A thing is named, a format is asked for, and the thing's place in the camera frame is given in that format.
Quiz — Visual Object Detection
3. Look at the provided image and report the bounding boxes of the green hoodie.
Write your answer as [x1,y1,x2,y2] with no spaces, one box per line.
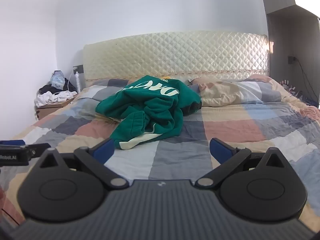
[95,75,202,151]

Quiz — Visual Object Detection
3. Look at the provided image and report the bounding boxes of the cream quilted headboard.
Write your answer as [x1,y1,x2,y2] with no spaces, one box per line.
[82,31,271,88]

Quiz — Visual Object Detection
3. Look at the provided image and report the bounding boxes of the white crumpled clothes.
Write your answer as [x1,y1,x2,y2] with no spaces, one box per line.
[34,90,78,107]

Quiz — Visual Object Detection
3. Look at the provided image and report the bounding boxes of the checked patchwork quilt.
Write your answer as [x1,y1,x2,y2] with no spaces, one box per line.
[0,74,320,230]

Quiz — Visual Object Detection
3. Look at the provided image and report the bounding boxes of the blue tissue pack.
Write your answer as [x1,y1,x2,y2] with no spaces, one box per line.
[50,70,67,89]

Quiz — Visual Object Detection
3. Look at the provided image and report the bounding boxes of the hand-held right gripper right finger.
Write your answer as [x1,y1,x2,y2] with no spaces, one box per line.
[195,138,288,190]

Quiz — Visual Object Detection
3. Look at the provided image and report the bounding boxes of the group of small cosmetic bottles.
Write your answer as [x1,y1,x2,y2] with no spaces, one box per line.
[280,79,297,92]

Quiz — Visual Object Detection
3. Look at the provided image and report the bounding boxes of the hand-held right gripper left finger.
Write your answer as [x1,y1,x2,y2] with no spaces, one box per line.
[37,138,129,190]

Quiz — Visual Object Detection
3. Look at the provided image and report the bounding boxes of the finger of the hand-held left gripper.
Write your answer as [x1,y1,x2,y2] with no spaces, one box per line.
[25,143,52,159]
[0,140,26,146]

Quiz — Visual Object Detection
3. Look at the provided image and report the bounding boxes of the black crumpled cloth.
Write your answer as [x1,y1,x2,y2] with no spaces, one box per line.
[39,77,77,94]

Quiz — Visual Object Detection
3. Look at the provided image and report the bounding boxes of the black cable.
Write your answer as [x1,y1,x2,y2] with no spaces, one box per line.
[294,57,318,101]

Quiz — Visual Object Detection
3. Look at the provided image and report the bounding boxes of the brown cardboard box nightstand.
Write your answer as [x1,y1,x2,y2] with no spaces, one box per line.
[35,94,78,120]

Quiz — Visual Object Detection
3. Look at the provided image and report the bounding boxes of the white cable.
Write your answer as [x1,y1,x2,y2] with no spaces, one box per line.
[67,69,76,92]

